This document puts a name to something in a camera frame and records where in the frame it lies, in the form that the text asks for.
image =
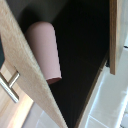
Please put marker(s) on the brown wooden drawer cabinet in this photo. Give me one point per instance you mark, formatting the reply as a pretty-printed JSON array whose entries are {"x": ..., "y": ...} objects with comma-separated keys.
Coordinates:
[{"x": 115, "y": 33}]

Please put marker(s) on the pink mug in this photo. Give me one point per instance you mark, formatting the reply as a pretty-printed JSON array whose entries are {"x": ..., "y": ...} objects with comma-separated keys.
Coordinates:
[{"x": 43, "y": 50}]

